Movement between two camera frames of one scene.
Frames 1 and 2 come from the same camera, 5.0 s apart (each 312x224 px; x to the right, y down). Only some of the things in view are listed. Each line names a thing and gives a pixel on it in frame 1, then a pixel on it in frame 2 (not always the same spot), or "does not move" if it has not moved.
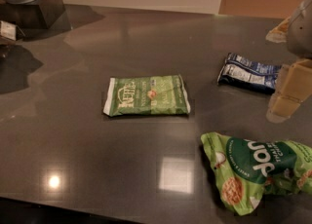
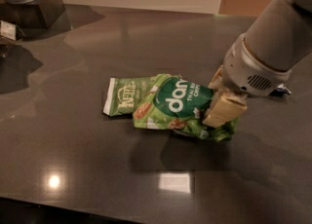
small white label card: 8,30 does not move
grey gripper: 301,34 -> 250,70
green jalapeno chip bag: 146,95 does not move
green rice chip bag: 248,169 -> 180,103
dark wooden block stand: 40,14 does not move
